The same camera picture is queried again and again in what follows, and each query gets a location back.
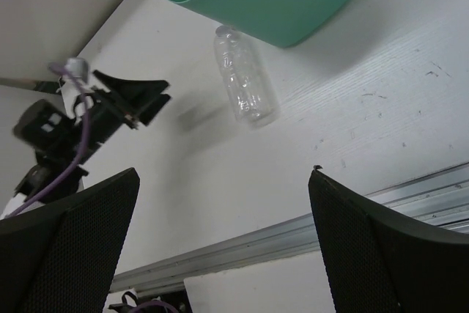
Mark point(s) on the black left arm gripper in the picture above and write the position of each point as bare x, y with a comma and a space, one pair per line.
55, 136

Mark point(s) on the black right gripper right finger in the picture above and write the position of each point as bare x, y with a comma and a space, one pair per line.
379, 260

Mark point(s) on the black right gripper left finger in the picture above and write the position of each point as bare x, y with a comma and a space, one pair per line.
62, 257

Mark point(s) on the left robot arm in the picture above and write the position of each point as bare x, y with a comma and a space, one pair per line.
47, 182

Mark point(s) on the clear unlabelled plastic bottle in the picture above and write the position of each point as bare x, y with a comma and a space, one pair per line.
247, 83

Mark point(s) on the aluminium table edge rail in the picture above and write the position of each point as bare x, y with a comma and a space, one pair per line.
440, 199

